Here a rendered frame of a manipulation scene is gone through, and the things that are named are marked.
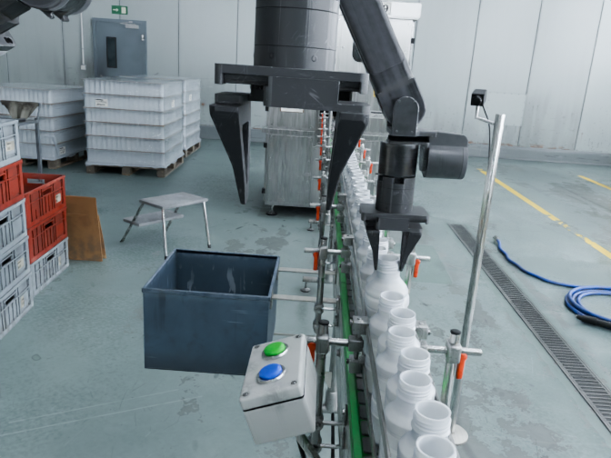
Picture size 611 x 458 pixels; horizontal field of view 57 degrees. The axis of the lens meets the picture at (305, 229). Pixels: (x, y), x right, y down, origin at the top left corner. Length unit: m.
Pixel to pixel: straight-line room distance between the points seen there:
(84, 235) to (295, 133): 2.24
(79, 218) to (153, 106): 3.28
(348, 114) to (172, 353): 1.16
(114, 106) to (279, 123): 2.65
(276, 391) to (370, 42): 0.49
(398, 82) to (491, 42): 10.62
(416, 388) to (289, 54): 0.40
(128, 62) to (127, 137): 4.25
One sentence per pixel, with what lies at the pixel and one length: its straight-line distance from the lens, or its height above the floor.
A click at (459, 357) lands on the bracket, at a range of 0.92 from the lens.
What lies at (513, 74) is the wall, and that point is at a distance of 11.56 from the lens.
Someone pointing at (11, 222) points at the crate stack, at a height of 0.58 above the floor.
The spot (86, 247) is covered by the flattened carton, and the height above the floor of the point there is 0.11.
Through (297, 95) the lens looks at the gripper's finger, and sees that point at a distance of 0.38.
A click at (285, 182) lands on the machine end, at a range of 5.62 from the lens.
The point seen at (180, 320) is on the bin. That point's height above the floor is 0.87.
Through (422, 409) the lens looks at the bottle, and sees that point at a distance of 0.63.
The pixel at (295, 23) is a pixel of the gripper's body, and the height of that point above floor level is 1.52.
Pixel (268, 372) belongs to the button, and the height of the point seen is 1.12.
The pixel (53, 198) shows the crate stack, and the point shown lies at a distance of 4.08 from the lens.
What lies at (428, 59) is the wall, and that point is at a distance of 11.17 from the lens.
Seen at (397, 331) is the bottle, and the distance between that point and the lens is 0.78.
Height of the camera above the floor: 1.49
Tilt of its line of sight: 16 degrees down
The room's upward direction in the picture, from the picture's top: 4 degrees clockwise
